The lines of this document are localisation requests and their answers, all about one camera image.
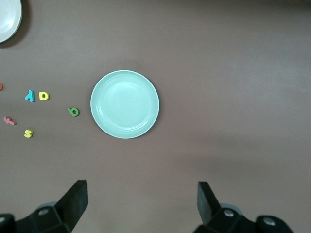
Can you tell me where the light green plate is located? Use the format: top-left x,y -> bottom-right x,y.
90,70 -> 160,139

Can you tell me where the brown table cover mat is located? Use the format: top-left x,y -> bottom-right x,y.
0,0 -> 311,233

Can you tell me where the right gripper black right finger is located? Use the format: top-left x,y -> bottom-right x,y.
194,181 -> 258,233

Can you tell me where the beige plate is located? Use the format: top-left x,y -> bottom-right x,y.
0,0 -> 23,44

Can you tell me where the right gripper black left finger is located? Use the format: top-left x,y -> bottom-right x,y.
15,180 -> 88,233

